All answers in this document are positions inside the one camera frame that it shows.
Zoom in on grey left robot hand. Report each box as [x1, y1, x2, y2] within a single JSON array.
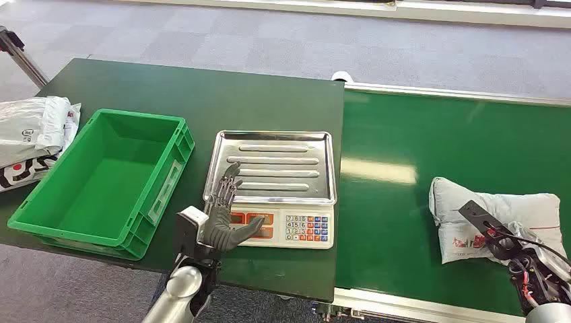
[[203, 161, 267, 253]]

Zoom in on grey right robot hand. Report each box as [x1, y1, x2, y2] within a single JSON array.
[[507, 221, 571, 281]]

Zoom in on grey courier bag package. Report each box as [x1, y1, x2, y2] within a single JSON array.
[[428, 176, 566, 266]]

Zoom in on white electronic scale body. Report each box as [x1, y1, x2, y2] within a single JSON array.
[[226, 203, 335, 250]]

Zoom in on green plastic crate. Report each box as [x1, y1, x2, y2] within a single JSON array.
[[7, 108, 196, 262]]

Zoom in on small folded white courier bag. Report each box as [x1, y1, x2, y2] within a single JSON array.
[[34, 96, 73, 151]]

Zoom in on courier bag with black print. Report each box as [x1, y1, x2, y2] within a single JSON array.
[[0, 103, 83, 194]]

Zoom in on white courier bag with logo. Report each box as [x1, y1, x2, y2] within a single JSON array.
[[0, 97, 49, 170]]

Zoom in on white window sill ledge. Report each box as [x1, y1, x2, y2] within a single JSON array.
[[113, 0, 571, 30]]

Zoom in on metal tripod pole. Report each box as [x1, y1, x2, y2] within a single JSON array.
[[0, 26, 49, 88]]

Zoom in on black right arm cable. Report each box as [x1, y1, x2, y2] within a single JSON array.
[[512, 234, 571, 269]]

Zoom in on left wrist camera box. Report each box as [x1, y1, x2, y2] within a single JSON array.
[[174, 205, 211, 262]]

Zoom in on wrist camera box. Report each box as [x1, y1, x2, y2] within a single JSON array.
[[174, 205, 211, 262], [458, 199, 519, 262]]

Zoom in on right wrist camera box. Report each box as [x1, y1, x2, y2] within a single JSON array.
[[458, 199, 519, 262]]

